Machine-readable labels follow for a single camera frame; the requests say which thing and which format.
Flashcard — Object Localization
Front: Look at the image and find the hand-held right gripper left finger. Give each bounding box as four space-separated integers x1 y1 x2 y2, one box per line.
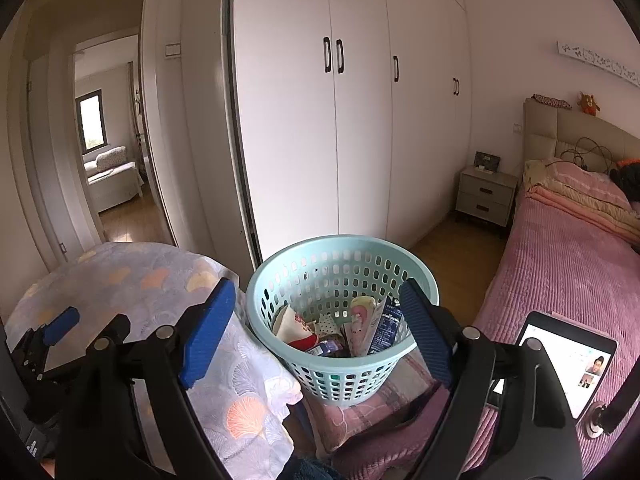
54 278 237 480

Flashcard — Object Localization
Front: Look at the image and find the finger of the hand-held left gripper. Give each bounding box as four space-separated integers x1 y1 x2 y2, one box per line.
10 306 81 366
97 313 133 343

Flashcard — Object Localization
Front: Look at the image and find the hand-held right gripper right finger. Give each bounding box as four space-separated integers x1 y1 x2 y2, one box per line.
398 278 583 480

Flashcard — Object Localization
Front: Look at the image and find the blue and white carton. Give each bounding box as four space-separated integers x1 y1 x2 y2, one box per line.
367 296 412 358

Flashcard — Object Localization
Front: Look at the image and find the teal perforated plastic basket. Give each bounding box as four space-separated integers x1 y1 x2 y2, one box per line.
246 235 441 407

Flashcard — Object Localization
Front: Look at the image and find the pink and cream packet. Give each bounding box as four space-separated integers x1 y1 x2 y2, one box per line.
342 296 383 358

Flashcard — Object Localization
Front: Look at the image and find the white and red packet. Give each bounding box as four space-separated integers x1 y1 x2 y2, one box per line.
271 305 321 346

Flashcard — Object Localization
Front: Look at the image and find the small blue box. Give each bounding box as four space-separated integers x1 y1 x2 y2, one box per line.
306 341 346 358

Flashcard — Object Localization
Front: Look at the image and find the bed with pink bedspread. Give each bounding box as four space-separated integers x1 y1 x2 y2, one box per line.
330 185 640 480

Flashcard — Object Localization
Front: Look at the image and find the white sofa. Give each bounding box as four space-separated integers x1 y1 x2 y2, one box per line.
82 146 143 213

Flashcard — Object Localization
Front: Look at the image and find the grey two-drawer nightstand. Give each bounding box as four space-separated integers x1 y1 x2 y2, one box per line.
455 166 519 238

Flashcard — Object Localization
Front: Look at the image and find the black tablet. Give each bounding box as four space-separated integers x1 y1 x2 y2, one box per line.
487 311 619 420

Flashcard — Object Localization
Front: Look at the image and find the person's dark trouser leg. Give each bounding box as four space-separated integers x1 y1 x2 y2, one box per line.
282 457 346 480

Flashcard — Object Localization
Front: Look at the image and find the folded cream blanket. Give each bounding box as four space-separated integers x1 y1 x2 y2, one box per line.
523 159 561 188

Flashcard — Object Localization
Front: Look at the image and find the dark framed window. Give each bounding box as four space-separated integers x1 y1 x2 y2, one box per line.
76 89 107 155

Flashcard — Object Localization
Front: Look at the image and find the folded pink blanket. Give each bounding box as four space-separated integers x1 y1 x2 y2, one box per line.
530 160 640 241

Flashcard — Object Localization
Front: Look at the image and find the white wardrobe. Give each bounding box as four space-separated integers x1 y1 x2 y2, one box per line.
142 0 473 281

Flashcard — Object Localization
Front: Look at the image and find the beige padded headboard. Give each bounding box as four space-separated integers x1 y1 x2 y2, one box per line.
522 98 640 186

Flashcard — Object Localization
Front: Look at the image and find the dark patterned cloth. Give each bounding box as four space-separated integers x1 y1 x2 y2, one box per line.
531 93 572 110

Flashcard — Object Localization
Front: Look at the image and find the orange plush toy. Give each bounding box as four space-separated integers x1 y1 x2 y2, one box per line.
576 91 601 117

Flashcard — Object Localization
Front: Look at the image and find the dark picture frame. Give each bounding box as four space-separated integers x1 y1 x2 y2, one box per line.
473 151 502 173

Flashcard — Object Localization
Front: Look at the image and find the black cable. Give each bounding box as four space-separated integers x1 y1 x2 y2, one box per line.
560 137 613 171

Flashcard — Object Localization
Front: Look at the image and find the white wall decor strip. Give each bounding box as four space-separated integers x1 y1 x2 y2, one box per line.
557 41 640 87

